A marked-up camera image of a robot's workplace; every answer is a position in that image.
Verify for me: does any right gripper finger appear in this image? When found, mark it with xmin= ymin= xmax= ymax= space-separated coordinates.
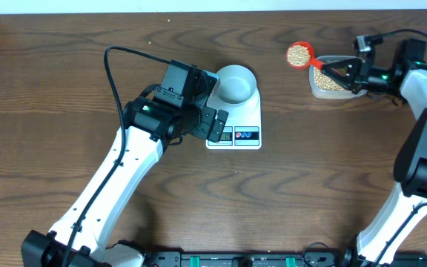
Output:
xmin=320 ymin=56 xmax=362 ymax=66
xmin=321 ymin=63 xmax=362 ymax=91

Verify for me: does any red plastic measuring scoop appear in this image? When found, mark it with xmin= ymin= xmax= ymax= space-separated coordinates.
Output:
xmin=286 ymin=42 xmax=324 ymax=70

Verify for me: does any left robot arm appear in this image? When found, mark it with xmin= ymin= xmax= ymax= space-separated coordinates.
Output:
xmin=21 ymin=60 xmax=228 ymax=266

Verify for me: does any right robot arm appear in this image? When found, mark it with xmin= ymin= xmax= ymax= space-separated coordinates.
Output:
xmin=321 ymin=36 xmax=427 ymax=266

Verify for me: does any white digital kitchen scale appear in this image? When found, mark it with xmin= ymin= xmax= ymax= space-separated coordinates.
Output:
xmin=205 ymin=88 xmax=262 ymax=150

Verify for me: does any grey round bowl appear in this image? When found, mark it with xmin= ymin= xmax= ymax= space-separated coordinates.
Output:
xmin=216 ymin=65 xmax=257 ymax=105

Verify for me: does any clear plastic container of beans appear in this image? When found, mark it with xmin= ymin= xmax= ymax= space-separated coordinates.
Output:
xmin=309 ymin=66 xmax=368 ymax=100

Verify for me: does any left black cable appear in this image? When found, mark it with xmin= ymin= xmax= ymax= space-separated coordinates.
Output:
xmin=61 ymin=44 xmax=172 ymax=267

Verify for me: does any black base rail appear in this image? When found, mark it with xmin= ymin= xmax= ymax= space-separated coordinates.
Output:
xmin=142 ymin=250 xmax=427 ymax=267

